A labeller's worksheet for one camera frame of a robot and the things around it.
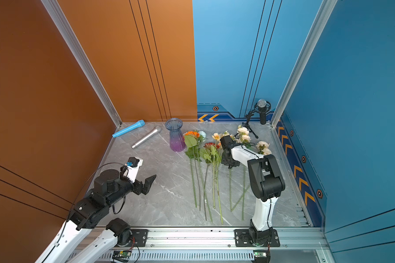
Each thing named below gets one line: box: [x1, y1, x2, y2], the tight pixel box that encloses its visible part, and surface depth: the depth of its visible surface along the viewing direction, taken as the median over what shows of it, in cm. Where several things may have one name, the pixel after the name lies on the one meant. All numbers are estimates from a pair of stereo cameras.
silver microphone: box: [131, 125, 163, 150], surface depth 112 cm
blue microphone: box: [111, 119, 146, 139], surface depth 118 cm
